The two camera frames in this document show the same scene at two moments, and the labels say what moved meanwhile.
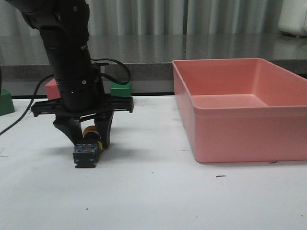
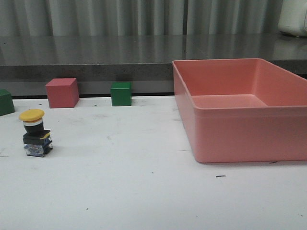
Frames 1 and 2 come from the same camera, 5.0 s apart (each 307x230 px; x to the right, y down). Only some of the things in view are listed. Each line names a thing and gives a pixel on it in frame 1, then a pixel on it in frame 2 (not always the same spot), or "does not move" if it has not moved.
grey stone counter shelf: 150,58 does not move
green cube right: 123,90 does not move
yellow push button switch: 86,152 → 37,141
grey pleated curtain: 135,17 does not move
